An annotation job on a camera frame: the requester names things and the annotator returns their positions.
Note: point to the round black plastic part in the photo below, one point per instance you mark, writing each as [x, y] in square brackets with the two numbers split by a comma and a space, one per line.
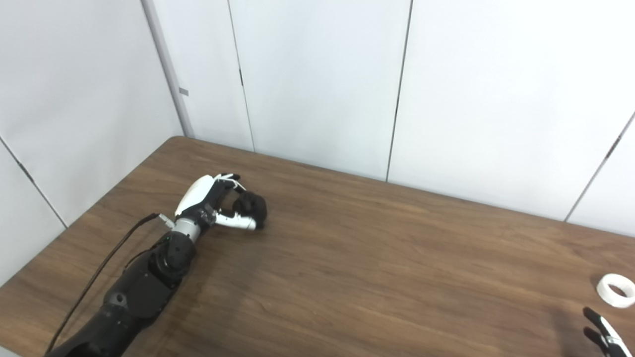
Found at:
[253, 206]

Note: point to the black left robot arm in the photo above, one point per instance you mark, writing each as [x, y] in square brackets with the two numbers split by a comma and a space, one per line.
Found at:
[144, 287]

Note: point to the grey wall corner post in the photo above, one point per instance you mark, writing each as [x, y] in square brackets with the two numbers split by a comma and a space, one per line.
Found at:
[166, 64]

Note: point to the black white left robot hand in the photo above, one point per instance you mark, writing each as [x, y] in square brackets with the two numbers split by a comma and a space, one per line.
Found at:
[196, 193]

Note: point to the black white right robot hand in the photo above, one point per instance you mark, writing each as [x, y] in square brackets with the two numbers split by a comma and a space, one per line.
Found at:
[607, 339]

